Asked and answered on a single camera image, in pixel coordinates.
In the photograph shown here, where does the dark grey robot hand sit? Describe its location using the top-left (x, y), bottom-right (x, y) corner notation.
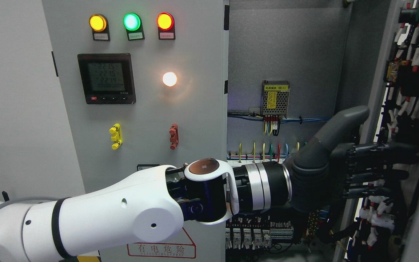
top-left (284, 106), bottom-right (419, 213)

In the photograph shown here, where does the grey cabinet door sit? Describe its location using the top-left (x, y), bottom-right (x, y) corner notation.
top-left (41, 0), bottom-right (230, 262)
top-left (339, 0), bottom-right (419, 262)

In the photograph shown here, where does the metal mesh power supply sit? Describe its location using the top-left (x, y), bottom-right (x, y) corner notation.
top-left (260, 80), bottom-right (291, 117)

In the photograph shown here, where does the row of relay modules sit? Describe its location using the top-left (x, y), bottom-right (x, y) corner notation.
top-left (226, 227), bottom-right (273, 250)

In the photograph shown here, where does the red terminal connector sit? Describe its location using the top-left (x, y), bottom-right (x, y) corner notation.
top-left (169, 123), bottom-right (179, 150)

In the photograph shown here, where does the red electric hazard sticker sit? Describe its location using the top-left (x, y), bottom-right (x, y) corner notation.
top-left (127, 227), bottom-right (197, 259)

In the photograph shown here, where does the white glowing indicator lamp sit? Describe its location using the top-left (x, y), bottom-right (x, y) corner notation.
top-left (162, 72), bottom-right (177, 87)

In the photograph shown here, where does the yellow terminal connector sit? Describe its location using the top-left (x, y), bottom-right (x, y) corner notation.
top-left (109, 123), bottom-right (123, 150)

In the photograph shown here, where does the red indicator light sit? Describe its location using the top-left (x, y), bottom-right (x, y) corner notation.
top-left (156, 13), bottom-right (176, 40)

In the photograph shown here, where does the black digital power meter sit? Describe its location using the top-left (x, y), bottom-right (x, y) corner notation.
top-left (77, 53), bottom-right (136, 104)

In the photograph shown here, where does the green indicator light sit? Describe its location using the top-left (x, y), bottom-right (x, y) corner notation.
top-left (123, 13), bottom-right (145, 40)

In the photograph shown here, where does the yellow indicator light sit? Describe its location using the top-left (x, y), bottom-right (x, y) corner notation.
top-left (89, 13), bottom-right (110, 41)

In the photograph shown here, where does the black box with antenna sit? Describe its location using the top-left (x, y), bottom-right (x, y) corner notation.
top-left (1, 191), bottom-right (10, 202)

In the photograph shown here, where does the white rotary selector switch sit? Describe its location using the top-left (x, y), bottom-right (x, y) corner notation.
top-left (137, 164), bottom-right (159, 171)

